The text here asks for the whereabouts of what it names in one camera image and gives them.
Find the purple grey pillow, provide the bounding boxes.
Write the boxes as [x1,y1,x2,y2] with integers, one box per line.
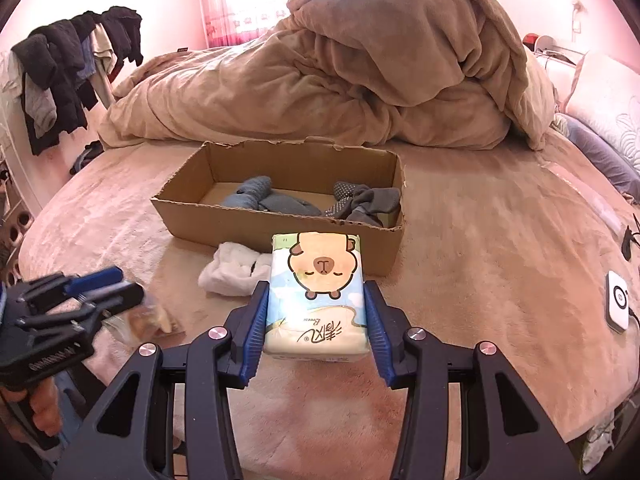
[552,113,639,204]

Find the tan fleece duvet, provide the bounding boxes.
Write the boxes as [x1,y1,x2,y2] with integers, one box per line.
[98,0,555,150]

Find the white sock bundle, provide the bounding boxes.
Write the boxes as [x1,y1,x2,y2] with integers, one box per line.
[198,242,272,297]

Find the brown cardboard box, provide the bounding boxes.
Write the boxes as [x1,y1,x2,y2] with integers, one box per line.
[152,141,405,276]

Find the capybara tissue pack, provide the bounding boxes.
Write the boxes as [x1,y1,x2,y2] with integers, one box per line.
[264,232,370,362]

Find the person's left hand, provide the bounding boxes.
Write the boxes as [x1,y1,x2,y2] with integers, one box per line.
[1,377,62,437]

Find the white square charger device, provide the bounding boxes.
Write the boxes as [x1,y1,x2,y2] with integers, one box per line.
[605,271,629,333]

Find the black charging cable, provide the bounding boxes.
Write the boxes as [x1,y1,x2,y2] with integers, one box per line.
[620,212,640,262]

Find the clear plastic snack bag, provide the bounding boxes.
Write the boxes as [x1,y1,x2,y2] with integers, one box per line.
[103,295,183,348]

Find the dark clothes on rack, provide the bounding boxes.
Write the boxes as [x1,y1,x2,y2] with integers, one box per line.
[8,6,143,156]

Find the grey blue sock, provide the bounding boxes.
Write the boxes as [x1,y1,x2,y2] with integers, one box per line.
[221,176,322,217]

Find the dark grey dotted sock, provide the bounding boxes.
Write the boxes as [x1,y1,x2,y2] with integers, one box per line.
[323,181,400,228]

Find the white floral pillow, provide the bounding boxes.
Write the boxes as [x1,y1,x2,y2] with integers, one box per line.
[564,52,640,172]

